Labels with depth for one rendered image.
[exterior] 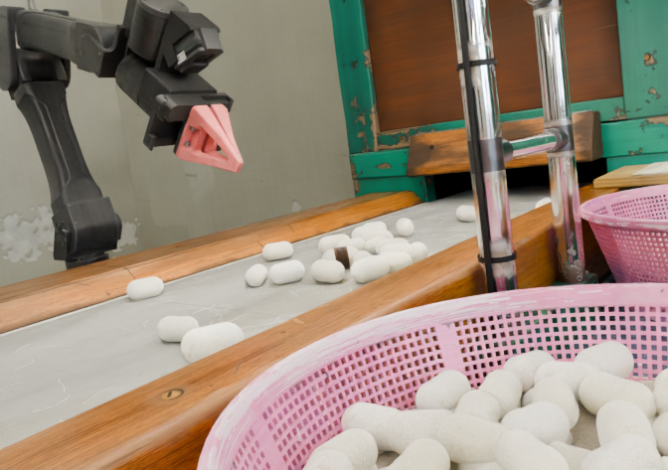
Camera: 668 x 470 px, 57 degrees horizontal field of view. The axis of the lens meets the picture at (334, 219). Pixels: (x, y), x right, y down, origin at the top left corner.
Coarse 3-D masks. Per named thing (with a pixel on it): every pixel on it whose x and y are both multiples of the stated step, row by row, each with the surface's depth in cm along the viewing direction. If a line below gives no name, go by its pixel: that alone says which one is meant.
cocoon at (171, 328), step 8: (160, 320) 43; (168, 320) 42; (176, 320) 42; (184, 320) 42; (192, 320) 42; (160, 328) 42; (168, 328) 42; (176, 328) 42; (184, 328) 42; (192, 328) 42; (160, 336) 42; (168, 336) 42; (176, 336) 42
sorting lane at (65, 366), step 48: (432, 240) 69; (192, 288) 61; (240, 288) 58; (288, 288) 55; (336, 288) 52; (0, 336) 52; (48, 336) 50; (96, 336) 47; (144, 336) 46; (0, 384) 39; (48, 384) 38; (96, 384) 36; (144, 384) 35; (0, 432) 31
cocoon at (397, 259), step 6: (384, 252) 55; (390, 252) 55; (396, 252) 54; (402, 252) 54; (390, 258) 54; (396, 258) 54; (402, 258) 54; (408, 258) 54; (390, 264) 54; (396, 264) 54; (402, 264) 54; (408, 264) 54; (390, 270) 54; (396, 270) 54
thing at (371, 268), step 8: (376, 256) 53; (360, 264) 52; (368, 264) 52; (376, 264) 52; (384, 264) 53; (352, 272) 52; (360, 272) 52; (368, 272) 52; (376, 272) 52; (384, 272) 53; (360, 280) 52; (368, 280) 52
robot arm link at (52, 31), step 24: (0, 24) 88; (24, 24) 86; (48, 24) 83; (72, 24) 77; (96, 24) 76; (120, 24) 80; (0, 48) 90; (24, 48) 88; (48, 48) 84; (72, 48) 78; (0, 72) 91
